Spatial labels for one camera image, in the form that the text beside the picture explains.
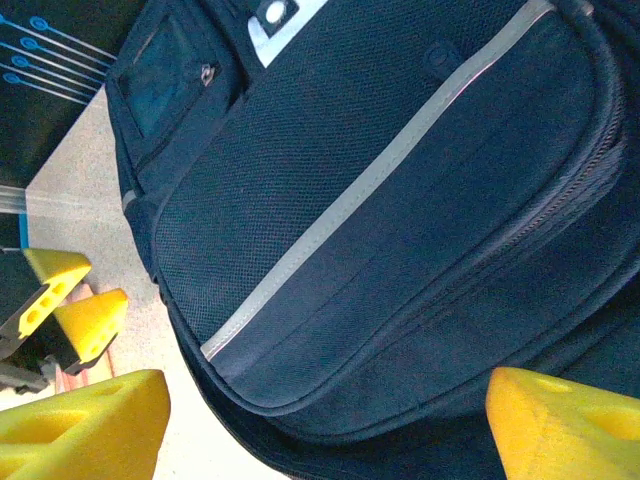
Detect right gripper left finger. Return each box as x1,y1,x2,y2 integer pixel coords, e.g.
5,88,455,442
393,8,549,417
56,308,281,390
0,368,172,480

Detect aluminium frame post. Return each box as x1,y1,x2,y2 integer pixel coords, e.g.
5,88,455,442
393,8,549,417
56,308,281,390
0,183,29,214

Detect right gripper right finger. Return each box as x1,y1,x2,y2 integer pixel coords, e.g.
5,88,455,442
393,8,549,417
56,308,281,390
485,367,640,480

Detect navy blue backpack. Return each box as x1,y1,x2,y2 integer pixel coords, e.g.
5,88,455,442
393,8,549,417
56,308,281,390
107,0,640,480

